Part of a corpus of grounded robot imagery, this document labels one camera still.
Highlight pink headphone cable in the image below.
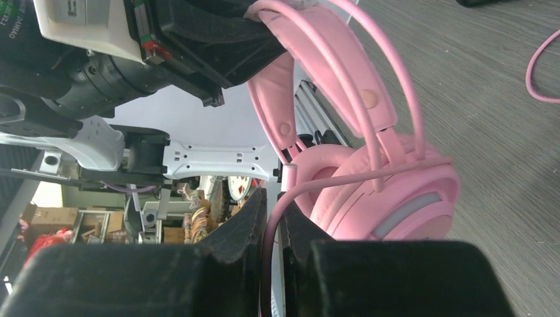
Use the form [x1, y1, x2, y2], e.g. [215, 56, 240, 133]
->
[260, 28, 560, 317]

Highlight pink headphones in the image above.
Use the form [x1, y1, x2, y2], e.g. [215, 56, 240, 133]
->
[246, 1, 460, 240]

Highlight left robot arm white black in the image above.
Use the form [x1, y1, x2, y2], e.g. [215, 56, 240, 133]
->
[1, 1, 284, 185]

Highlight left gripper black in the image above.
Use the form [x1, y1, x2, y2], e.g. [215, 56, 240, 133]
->
[124, 0, 286, 107]

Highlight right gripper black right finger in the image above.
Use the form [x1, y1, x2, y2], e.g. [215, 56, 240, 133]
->
[279, 203, 514, 316]

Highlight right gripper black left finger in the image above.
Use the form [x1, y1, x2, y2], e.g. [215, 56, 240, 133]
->
[1, 189, 267, 316]

